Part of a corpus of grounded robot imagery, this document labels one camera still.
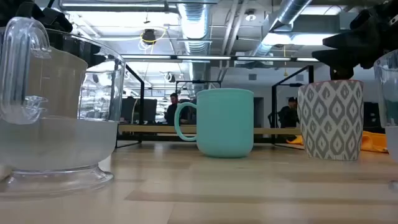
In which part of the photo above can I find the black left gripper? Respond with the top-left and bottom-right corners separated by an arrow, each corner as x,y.
0,0 -> 108,68

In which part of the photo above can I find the black overhead light bar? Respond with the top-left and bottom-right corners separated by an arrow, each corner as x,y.
120,54 -> 321,63

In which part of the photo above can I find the silver ventilation duct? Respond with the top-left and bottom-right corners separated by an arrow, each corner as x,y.
176,0 -> 216,82
251,0 -> 313,57

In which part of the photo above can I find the clear glass mug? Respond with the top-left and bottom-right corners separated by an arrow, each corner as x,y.
374,49 -> 398,191
0,17 -> 126,195

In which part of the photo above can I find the grey white patterned cup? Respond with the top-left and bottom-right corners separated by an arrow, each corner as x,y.
297,80 -> 364,162

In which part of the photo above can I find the black metal table frame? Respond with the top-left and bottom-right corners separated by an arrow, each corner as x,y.
117,134 -> 300,145

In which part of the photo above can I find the black background monitor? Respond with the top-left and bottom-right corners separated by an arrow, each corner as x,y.
120,97 -> 158,124

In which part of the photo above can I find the orange cloth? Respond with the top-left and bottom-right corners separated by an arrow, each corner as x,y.
287,130 -> 389,154

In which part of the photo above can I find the person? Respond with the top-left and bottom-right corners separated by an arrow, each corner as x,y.
164,92 -> 189,126
277,96 -> 300,129

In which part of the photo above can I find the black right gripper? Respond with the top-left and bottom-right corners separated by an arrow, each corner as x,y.
312,0 -> 398,80

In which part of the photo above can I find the black hanging ceiling device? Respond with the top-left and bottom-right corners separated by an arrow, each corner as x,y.
141,29 -> 158,46

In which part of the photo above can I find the teal mug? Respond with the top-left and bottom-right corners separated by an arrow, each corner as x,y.
174,88 -> 254,159

